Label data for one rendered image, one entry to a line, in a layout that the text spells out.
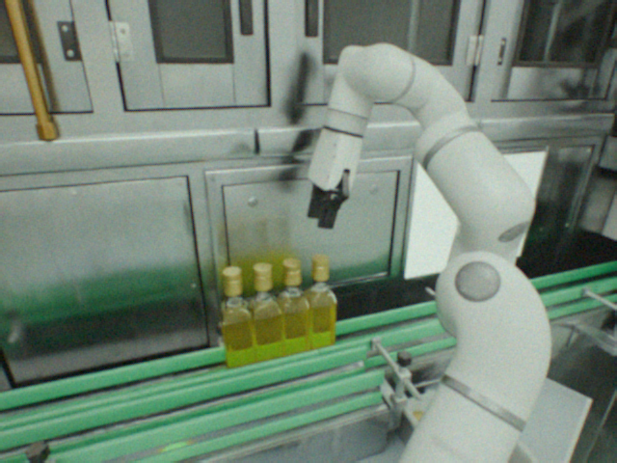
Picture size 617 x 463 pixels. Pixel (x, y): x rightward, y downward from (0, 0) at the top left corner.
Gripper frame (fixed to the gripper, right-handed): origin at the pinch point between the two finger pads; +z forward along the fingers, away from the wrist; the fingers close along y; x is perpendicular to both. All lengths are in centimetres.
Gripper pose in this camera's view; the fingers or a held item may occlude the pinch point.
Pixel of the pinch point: (321, 213)
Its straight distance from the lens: 70.6
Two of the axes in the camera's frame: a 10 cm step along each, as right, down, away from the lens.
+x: 9.1, 1.0, 4.1
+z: -2.4, 9.2, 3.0
